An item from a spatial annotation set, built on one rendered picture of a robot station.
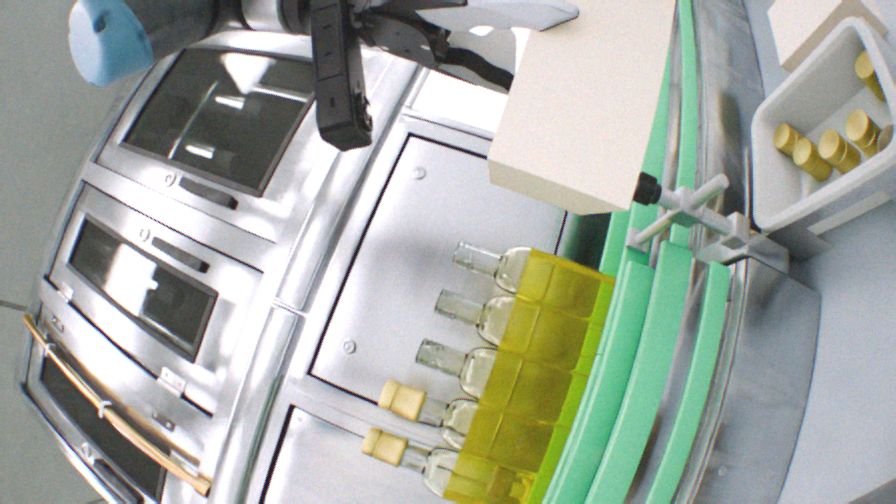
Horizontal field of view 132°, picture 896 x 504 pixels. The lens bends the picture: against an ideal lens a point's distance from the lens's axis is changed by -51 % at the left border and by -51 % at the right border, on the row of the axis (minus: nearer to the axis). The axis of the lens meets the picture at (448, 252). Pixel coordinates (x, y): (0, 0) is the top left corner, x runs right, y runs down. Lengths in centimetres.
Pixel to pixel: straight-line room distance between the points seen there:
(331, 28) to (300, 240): 41
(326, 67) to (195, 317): 57
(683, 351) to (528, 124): 24
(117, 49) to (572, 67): 28
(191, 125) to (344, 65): 70
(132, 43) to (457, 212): 48
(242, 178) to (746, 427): 81
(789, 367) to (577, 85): 33
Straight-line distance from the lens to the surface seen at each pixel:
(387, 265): 58
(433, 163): 63
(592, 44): 22
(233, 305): 70
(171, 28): 32
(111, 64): 30
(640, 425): 34
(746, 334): 38
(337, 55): 27
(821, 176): 50
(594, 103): 21
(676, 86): 62
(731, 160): 57
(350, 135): 25
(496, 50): 34
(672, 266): 36
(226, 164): 81
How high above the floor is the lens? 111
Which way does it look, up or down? 5 degrees up
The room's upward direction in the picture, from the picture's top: 71 degrees counter-clockwise
